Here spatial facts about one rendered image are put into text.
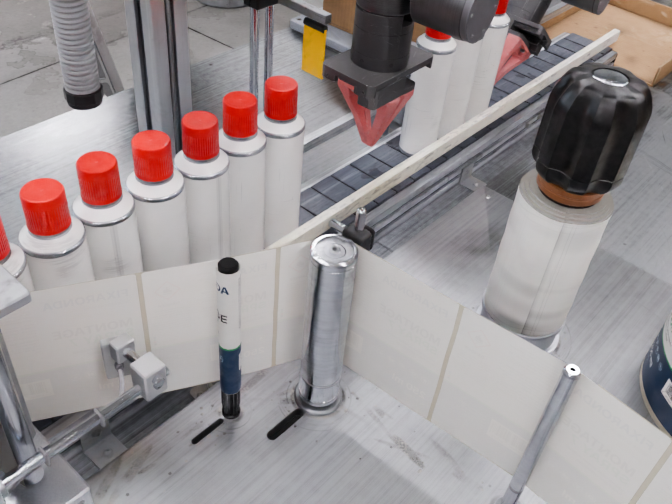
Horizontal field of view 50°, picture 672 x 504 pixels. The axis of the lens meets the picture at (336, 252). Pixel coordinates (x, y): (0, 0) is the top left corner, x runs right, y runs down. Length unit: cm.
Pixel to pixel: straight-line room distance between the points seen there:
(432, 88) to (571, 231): 37
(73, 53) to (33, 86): 233
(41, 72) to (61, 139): 198
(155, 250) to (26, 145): 48
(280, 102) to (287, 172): 8
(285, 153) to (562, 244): 29
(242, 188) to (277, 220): 9
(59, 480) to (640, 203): 86
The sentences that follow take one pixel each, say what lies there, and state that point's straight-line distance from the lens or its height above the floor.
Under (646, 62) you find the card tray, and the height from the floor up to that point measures 83.
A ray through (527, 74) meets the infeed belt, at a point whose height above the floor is 88.
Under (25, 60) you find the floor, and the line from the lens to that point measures 320.
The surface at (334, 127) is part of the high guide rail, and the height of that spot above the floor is 96.
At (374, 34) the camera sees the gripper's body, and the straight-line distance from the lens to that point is 69.
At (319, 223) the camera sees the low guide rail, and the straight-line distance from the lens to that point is 82.
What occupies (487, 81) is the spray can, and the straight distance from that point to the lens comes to 107.
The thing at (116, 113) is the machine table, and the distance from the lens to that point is 117.
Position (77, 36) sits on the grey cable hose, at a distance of 67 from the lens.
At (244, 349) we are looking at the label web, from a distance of 63.
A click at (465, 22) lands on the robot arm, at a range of 64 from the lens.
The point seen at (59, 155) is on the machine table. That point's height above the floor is 83.
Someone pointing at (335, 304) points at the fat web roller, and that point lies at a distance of 57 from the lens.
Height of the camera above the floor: 143
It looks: 42 degrees down
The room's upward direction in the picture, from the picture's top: 7 degrees clockwise
